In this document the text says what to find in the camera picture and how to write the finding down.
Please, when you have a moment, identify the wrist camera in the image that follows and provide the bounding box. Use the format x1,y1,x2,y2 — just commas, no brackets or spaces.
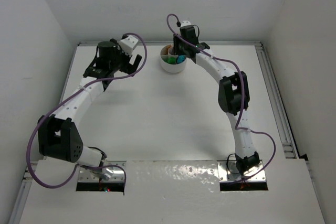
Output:
119,35,139,56
176,20,191,27

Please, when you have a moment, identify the metal base plate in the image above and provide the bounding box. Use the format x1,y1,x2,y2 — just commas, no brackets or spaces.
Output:
217,160,268,182
78,161,127,183

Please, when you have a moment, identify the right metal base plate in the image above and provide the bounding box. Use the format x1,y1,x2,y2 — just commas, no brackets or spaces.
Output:
217,160,268,182

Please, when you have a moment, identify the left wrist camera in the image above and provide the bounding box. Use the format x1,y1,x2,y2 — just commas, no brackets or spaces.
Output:
119,35,139,56

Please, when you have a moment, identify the white divided round container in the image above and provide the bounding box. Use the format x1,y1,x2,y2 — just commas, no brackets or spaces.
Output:
159,44,187,74

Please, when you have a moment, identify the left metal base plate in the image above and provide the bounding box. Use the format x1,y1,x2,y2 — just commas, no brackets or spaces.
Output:
78,161,127,183

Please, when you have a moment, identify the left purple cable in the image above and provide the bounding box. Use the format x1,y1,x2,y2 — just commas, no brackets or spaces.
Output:
27,33,148,188

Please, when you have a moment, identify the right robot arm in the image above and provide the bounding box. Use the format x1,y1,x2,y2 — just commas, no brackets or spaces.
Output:
173,24,260,175

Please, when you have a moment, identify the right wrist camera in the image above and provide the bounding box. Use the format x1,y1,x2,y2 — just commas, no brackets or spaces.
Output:
176,20,191,27

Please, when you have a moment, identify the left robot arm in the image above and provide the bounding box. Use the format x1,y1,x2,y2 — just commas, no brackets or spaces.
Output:
38,34,142,167

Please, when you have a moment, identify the small green lego brick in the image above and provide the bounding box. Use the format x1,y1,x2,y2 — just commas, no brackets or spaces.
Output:
167,57,176,65

